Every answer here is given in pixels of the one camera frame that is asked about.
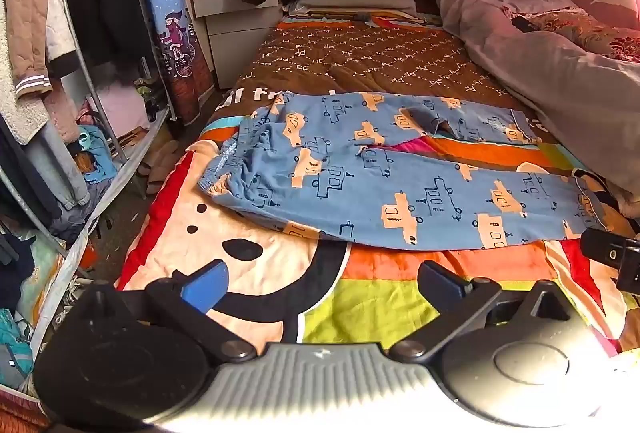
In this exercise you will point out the light blue cloth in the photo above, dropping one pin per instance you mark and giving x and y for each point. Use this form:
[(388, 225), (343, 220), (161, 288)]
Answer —
[(97, 153)]

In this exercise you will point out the colourful printed blanket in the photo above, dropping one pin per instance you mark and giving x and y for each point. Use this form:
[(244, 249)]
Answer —
[(370, 58)]

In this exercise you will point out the floral quilt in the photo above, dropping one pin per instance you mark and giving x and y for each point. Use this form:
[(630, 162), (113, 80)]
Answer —
[(595, 33)]

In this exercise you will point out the blue printed pants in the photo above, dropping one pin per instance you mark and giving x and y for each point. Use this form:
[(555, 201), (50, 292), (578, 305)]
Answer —
[(380, 183)]

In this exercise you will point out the white nightstand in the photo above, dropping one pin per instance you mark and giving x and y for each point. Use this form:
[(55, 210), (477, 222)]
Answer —
[(235, 33)]

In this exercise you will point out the beige quilted jacket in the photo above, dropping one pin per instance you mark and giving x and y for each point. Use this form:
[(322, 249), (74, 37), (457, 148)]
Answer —
[(30, 13)]

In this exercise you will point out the pink cloth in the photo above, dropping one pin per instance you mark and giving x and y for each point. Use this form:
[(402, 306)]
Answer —
[(122, 105)]

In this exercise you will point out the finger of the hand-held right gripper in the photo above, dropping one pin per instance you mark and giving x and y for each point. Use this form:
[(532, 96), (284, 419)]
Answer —
[(604, 249)]

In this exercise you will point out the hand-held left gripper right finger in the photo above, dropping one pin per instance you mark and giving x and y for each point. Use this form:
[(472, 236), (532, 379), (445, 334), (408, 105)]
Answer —
[(441, 284)]

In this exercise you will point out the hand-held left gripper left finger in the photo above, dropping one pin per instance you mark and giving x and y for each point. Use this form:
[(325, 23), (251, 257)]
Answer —
[(204, 287)]

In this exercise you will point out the metal clothes rack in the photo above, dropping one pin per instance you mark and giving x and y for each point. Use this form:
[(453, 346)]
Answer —
[(95, 83)]

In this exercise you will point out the beige slippers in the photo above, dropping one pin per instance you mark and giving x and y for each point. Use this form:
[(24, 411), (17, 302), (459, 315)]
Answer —
[(162, 163)]

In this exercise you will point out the teal bag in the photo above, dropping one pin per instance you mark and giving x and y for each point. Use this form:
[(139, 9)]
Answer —
[(12, 348)]

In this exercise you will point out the grey duvet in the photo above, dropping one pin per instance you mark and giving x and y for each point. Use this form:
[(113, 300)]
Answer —
[(550, 78)]

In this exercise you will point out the grey hanging pants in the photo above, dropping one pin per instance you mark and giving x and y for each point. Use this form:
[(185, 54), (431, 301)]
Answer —
[(60, 163)]

